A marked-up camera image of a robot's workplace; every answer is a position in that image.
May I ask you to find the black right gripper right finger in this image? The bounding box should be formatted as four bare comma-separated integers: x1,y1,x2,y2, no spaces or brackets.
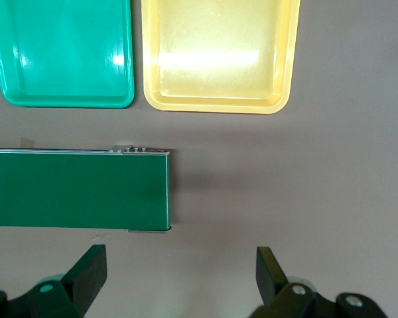
248,246,391,318

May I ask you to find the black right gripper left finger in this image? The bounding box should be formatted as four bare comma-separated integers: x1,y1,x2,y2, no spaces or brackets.
0,244,107,318

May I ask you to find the green belt conveyor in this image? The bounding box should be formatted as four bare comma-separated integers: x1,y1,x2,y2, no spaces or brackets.
0,144,172,233

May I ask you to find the green plastic tray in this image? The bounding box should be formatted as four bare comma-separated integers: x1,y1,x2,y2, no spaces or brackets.
0,0,135,109

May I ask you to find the yellow plastic tray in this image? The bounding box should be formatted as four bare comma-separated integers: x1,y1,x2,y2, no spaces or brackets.
141,0,301,115

